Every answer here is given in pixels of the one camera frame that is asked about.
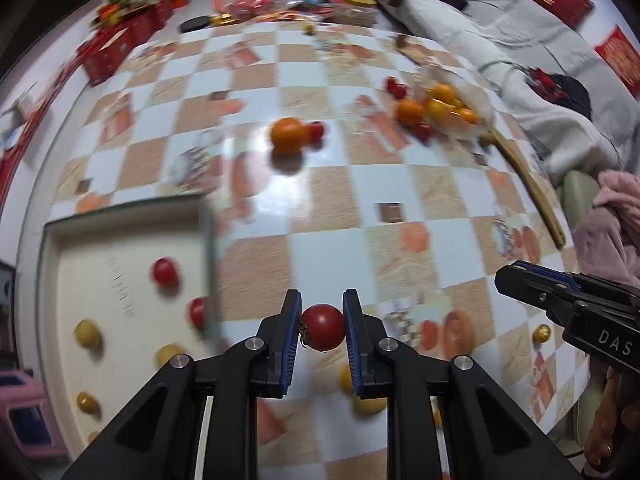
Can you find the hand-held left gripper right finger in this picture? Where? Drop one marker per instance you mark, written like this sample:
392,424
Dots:
350,340

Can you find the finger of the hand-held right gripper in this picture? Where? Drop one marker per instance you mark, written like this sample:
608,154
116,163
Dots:
550,271
530,287

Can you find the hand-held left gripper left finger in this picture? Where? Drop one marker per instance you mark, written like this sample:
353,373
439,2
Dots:
292,340

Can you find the red cherry tomato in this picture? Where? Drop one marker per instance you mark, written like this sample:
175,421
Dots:
322,327
391,83
197,311
401,91
422,131
165,271
316,131

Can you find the cream rectangular tray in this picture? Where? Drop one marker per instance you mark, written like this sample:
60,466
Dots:
100,270

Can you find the person's right hand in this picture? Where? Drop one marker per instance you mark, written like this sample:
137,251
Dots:
602,420

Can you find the small yellow fruit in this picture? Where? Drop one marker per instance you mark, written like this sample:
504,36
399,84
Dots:
169,355
309,28
87,333
370,406
541,332
485,140
93,436
87,402

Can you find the pink fleece robe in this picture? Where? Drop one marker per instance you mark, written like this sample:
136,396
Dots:
615,220

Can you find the long wooden paddle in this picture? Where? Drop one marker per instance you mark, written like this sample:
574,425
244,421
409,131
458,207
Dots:
530,185

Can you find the orange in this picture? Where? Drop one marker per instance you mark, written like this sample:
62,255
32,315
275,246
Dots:
468,116
410,112
440,114
289,135
442,94

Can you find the clear bag of fruit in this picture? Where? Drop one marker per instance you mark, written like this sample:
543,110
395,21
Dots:
475,105

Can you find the dark and red clothes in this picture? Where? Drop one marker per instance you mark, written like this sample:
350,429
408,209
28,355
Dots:
560,89

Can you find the red cushion with gold medallion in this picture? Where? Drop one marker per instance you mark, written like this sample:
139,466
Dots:
620,57

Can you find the grey striped sofa cover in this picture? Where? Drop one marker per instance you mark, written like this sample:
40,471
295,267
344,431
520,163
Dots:
540,30

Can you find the pink plastic stool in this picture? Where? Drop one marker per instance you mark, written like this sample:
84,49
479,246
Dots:
30,410

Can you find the jar with yellow lid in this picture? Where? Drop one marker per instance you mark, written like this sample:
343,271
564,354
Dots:
357,10

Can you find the black round lid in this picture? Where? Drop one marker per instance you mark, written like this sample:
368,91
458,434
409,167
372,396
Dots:
195,23

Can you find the red gift box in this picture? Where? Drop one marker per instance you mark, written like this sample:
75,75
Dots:
150,20
107,55

